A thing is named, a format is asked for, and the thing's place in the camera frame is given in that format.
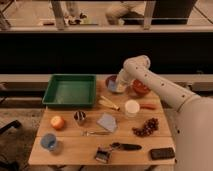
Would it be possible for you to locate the white lidded container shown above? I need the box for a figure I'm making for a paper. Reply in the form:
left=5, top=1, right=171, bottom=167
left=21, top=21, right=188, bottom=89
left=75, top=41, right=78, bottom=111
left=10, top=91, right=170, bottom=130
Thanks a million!
left=125, top=100, right=140, bottom=117

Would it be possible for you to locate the yellow banana toy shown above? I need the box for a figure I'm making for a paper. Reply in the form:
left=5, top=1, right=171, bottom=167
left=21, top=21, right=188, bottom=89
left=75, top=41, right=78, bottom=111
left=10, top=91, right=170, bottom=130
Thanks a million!
left=99, top=96, right=120, bottom=111

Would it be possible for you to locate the purple bowl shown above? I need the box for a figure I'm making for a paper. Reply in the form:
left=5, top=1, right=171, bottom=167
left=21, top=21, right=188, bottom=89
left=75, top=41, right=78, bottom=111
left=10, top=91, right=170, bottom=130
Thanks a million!
left=105, top=75, right=127, bottom=94

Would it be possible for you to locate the orange fruit toy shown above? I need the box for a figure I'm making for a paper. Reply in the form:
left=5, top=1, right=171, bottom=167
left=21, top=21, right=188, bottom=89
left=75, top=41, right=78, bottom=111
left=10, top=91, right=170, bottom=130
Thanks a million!
left=50, top=116, right=65, bottom=130

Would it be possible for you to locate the dark grape bunch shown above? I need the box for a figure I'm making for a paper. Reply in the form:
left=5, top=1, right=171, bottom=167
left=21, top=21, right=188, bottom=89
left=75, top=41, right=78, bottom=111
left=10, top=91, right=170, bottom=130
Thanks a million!
left=132, top=118, right=159, bottom=137

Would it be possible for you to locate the wooden table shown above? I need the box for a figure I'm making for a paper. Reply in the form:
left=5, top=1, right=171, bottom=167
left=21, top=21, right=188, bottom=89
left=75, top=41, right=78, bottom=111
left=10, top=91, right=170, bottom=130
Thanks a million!
left=29, top=81, right=175, bottom=165

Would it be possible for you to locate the blue plastic cup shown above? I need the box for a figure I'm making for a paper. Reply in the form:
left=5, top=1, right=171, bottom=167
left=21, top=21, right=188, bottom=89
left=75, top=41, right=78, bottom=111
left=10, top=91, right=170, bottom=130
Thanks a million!
left=40, top=133, right=59, bottom=152

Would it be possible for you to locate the red bowl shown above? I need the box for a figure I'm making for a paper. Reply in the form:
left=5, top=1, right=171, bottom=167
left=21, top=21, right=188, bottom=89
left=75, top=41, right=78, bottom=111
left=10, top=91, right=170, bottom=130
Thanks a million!
left=132, top=79, right=150, bottom=96

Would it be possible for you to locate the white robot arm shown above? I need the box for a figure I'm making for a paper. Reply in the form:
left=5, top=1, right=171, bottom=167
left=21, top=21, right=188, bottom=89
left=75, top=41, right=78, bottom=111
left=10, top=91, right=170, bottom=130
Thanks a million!
left=116, top=55, right=213, bottom=171

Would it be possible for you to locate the green plastic tray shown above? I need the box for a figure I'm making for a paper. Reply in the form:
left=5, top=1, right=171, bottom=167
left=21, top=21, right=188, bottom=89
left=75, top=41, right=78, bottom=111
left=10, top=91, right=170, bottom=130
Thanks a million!
left=42, top=74, right=96, bottom=108

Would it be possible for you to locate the blue folded cloth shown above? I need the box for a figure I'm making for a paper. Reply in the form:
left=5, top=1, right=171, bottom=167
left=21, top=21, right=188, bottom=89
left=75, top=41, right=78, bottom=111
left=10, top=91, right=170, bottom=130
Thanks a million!
left=97, top=113, right=117, bottom=133

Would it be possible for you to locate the black rectangular case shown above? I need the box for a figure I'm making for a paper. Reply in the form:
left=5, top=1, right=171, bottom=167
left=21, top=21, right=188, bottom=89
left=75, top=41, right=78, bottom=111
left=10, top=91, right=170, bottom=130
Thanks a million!
left=150, top=147, right=175, bottom=160

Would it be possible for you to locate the orange carrot toy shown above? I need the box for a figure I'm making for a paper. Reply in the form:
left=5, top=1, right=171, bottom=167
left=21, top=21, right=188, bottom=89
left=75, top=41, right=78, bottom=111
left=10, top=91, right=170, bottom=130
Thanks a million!
left=140, top=104, right=156, bottom=110

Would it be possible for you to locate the blue sponge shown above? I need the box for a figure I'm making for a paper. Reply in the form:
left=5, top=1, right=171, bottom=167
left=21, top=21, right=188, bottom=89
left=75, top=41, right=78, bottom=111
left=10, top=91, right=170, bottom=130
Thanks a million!
left=108, top=81, right=116, bottom=92

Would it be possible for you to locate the silver metal fork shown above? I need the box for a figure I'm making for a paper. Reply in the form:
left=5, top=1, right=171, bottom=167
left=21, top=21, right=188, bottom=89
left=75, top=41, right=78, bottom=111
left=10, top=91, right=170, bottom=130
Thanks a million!
left=82, top=131, right=110, bottom=136

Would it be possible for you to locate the black handled brush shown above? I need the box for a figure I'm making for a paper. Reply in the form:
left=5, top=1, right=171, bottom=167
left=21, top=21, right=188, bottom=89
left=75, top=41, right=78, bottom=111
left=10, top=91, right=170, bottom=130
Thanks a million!
left=110, top=142, right=142, bottom=151

